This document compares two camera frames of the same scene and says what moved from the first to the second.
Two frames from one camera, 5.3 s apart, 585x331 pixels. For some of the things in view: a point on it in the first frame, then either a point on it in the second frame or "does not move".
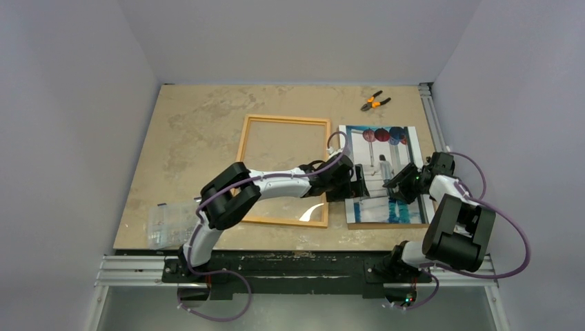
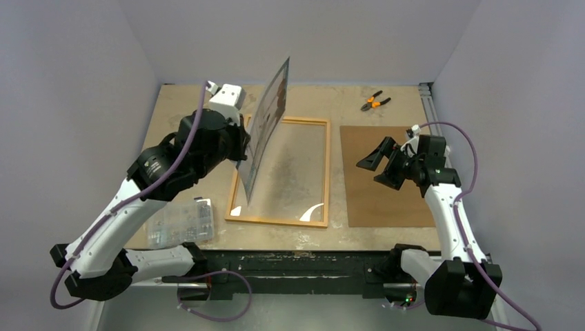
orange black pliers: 371,103 does not move
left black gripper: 348,193 to 243,139
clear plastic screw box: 170,225 does not move
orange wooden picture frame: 325,225 does not move
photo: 381,152 to 269,107
